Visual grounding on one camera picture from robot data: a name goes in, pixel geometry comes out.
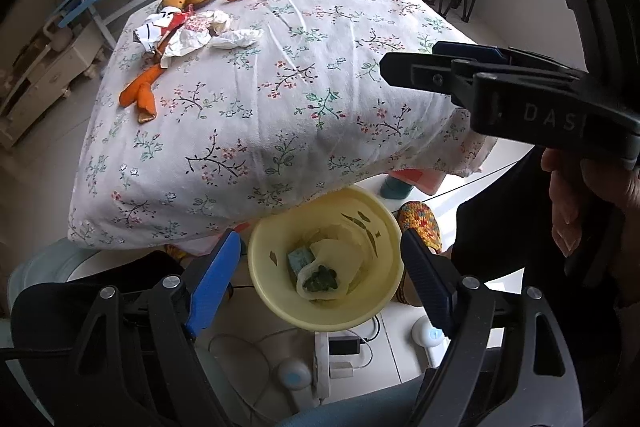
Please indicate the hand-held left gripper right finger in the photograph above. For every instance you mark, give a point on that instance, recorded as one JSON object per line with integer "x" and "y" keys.
{"x": 430, "y": 287}

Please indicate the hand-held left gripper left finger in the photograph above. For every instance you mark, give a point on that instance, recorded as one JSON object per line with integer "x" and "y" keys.
{"x": 212, "y": 287}

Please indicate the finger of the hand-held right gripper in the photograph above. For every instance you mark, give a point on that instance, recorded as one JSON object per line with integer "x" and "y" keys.
{"x": 420, "y": 69}
{"x": 480, "y": 53}

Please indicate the yellow plastic bin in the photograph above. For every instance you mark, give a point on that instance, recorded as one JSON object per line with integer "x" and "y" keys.
{"x": 350, "y": 307}

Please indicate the white tissue paper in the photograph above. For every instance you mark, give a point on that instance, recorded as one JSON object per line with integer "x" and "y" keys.
{"x": 335, "y": 252}

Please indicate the white plastic bag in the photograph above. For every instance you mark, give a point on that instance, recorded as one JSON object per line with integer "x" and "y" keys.
{"x": 237, "y": 38}

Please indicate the orange carrot piece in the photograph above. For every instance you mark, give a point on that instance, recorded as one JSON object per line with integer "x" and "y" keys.
{"x": 132, "y": 91}
{"x": 146, "y": 102}

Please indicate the white paper with red pattern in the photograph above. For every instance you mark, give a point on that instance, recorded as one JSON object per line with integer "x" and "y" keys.
{"x": 195, "y": 34}

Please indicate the red white food packaging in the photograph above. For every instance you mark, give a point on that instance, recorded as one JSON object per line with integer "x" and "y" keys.
{"x": 162, "y": 24}

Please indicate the person's right hand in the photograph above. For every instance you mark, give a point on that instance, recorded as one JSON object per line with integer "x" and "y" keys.
{"x": 575, "y": 192}

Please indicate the white round device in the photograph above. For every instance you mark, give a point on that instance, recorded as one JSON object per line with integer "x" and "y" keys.
{"x": 294, "y": 374}
{"x": 425, "y": 332}

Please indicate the colourful knitted slipper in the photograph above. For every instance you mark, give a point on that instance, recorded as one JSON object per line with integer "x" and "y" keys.
{"x": 419, "y": 219}

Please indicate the blue paper scrap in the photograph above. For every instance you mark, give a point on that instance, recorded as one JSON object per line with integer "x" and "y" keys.
{"x": 299, "y": 259}

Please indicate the person's black pants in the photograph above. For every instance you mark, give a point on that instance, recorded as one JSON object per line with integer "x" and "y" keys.
{"x": 500, "y": 227}

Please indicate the teal cylinder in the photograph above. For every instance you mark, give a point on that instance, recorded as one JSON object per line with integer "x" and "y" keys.
{"x": 395, "y": 189}

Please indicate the black charger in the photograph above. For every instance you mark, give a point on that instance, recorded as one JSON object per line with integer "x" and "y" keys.
{"x": 342, "y": 346}

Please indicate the pink under cloth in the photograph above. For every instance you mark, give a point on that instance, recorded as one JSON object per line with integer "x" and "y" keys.
{"x": 425, "y": 181}

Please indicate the green vegetable scraps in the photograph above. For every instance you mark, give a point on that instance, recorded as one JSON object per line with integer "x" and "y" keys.
{"x": 320, "y": 279}

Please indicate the white charger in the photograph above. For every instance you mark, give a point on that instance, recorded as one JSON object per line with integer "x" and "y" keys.
{"x": 342, "y": 369}

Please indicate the white power strip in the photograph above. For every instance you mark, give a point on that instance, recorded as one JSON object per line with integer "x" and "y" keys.
{"x": 322, "y": 367}

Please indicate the floral tablecloth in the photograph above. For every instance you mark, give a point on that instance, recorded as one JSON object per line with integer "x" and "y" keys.
{"x": 280, "y": 107}

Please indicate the light blue chair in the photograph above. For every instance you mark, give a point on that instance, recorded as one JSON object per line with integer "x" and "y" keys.
{"x": 45, "y": 262}

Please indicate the white television stand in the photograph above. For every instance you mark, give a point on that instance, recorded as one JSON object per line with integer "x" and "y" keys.
{"x": 45, "y": 82}

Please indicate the pale pink kettle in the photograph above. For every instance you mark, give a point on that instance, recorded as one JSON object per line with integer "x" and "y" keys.
{"x": 60, "y": 39}

